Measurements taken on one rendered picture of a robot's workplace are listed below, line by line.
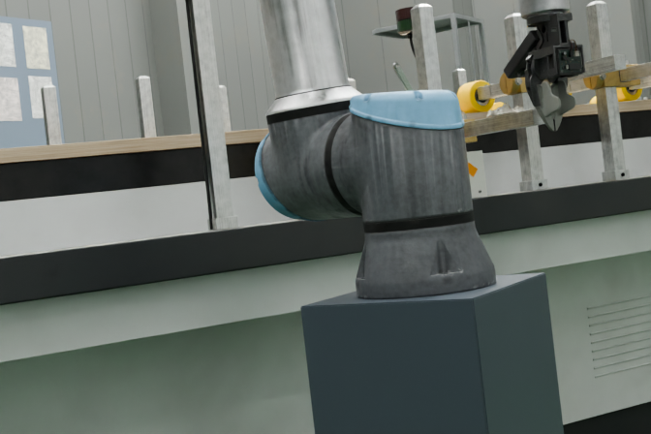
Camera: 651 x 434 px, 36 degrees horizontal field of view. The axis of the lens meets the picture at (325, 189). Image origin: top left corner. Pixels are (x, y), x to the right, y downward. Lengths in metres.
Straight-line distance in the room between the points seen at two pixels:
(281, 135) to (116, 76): 6.61
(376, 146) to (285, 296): 0.73
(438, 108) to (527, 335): 0.32
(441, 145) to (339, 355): 0.30
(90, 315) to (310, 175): 0.60
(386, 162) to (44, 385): 0.98
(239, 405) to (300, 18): 1.00
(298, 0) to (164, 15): 6.93
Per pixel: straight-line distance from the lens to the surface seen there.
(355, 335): 1.31
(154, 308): 1.90
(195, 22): 1.95
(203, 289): 1.93
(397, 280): 1.30
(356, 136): 1.36
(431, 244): 1.31
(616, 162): 2.49
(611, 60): 2.17
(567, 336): 2.67
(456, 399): 1.26
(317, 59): 1.46
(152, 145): 2.11
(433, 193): 1.31
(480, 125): 2.10
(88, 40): 7.91
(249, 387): 2.20
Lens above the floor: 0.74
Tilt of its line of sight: level
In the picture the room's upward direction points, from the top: 6 degrees counter-clockwise
